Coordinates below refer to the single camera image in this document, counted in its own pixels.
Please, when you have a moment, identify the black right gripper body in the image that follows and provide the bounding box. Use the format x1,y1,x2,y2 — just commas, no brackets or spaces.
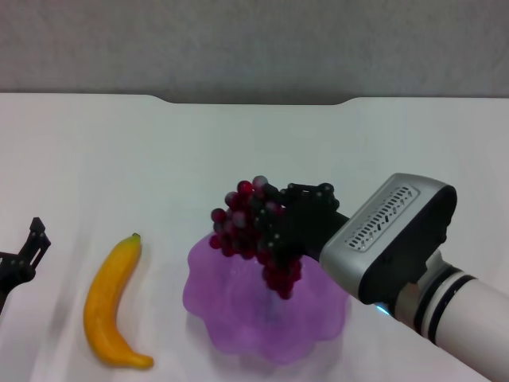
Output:
286,206,351,259

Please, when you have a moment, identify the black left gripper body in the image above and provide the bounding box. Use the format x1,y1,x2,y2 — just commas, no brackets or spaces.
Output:
0,251,35,315

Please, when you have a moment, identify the dark red grape bunch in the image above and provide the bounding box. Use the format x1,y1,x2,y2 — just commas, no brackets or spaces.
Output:
209,174,303,300

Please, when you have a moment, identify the yellow banana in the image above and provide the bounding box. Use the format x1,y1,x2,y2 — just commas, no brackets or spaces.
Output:
82,232,154,370

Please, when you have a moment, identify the purple wavy plastic plate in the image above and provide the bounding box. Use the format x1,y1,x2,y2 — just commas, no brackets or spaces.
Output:
181,232,351,365

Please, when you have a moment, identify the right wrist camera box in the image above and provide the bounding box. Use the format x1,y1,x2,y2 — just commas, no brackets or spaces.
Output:
320,173,458,306

